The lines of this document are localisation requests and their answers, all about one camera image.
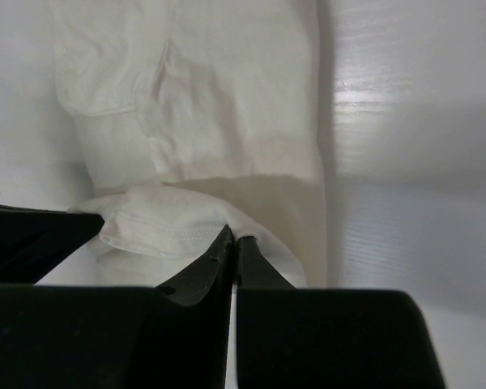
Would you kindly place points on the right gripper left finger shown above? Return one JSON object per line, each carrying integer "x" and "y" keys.
{"x": 174, "y": 335}

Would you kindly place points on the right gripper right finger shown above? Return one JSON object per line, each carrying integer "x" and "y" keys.
{"x": 326, "y": 338}

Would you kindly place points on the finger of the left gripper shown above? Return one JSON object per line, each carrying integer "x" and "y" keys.
{"x": 33, "y": 242}

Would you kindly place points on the white t shirt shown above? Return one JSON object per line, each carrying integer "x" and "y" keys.
{"x": 194, "y": 116}

